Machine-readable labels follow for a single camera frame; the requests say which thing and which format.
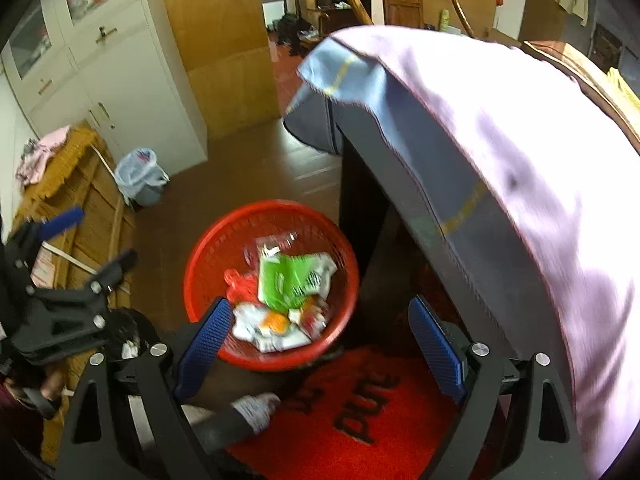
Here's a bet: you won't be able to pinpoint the pink cloth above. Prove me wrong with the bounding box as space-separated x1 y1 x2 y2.
15 126 71 186

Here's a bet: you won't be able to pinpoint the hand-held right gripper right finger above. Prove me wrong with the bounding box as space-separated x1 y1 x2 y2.
407 294 586 480

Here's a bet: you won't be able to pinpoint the green snack packet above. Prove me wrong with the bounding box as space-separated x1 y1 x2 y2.
257 252 338 311

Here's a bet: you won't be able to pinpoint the dark object white patches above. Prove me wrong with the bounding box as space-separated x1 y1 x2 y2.
107 310 161 361

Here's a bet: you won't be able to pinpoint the person's left hand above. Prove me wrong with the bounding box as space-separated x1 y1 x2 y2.
41 365 68 401

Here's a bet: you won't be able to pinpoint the white cabinet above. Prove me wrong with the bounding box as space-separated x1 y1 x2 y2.
0 0 208 171

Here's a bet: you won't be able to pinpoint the yellow-green cloth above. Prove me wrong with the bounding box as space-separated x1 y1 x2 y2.
607 67 640 106

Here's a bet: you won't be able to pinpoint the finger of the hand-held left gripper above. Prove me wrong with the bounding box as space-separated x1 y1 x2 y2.
29 249 139 335
4 206 85 287

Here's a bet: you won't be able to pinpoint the clear pink printed wrapper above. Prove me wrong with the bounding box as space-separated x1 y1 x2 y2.
243 232 298 266

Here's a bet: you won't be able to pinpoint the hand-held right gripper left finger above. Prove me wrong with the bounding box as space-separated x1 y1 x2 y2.
54 297 236 480

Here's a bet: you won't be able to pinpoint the wooden bench brown cover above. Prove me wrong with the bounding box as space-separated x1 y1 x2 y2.
10 125 136 461

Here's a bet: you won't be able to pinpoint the person's leg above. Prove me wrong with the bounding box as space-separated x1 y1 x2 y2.
182 392 281 453

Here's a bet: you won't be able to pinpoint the small bin with plastic bag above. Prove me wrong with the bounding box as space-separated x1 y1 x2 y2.
114 147 170 208

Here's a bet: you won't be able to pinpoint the white tissue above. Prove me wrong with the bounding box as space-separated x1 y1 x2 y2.
231 302 313 353

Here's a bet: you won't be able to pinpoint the purple printed tablecloth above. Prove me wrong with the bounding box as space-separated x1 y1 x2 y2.
282 25 640 478

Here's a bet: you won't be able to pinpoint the red lettered floor mat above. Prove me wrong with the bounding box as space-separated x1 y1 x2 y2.
225 345 501 480

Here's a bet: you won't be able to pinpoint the wooden partition panel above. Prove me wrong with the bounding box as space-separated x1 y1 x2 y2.
420 0 568 43
157 0 281 141

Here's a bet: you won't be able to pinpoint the person's left forearm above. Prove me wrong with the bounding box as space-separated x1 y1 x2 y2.
0 382 46 461

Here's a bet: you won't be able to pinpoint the black bag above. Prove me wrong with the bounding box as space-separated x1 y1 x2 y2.
275 15 321 56

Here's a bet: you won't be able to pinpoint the orange packet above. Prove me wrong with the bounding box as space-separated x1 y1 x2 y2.
264 310 293 336

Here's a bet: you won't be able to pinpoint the red plastic basket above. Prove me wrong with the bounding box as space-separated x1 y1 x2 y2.
182 200 361 372

